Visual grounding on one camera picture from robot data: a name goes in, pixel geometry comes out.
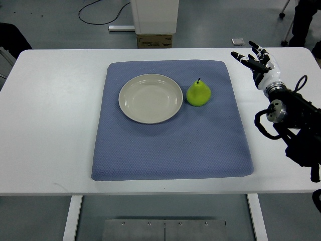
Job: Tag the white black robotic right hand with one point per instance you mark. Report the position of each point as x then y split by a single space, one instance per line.
264 68

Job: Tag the green pear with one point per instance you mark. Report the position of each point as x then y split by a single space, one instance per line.
198 93

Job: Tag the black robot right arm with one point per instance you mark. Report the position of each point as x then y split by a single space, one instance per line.
295 120

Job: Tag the small grey floor plate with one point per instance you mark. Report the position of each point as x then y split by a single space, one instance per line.
237 41

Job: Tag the beige round plate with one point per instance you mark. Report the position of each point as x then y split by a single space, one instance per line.
150 98

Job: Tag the person in dark trousers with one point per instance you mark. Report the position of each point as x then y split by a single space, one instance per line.
304 12

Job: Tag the blue textured mat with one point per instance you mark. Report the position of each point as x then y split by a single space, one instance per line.
197 142

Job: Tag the brown cardboard box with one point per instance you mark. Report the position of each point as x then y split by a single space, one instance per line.
154 41

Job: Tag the black chair at left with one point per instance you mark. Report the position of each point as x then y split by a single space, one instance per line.
13 40

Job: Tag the white pedestal column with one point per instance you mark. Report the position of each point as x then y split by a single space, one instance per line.
155 17

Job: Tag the aluminium floor rail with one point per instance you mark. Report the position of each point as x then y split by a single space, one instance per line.
121 28

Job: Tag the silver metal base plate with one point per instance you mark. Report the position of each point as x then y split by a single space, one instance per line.
168 229

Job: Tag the white table leg frame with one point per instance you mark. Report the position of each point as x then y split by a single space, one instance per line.
252 199

